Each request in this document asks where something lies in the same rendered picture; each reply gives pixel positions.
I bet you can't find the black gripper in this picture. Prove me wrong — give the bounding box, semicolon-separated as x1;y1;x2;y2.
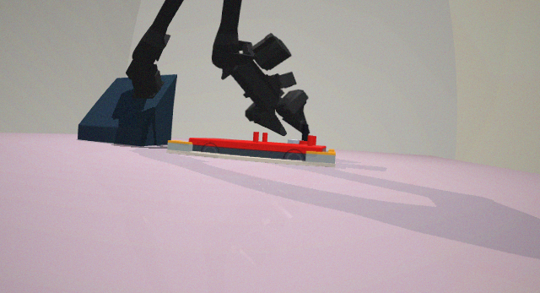
244;74;309;136

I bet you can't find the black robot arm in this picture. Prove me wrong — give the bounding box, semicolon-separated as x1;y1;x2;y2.
126;0;297;99

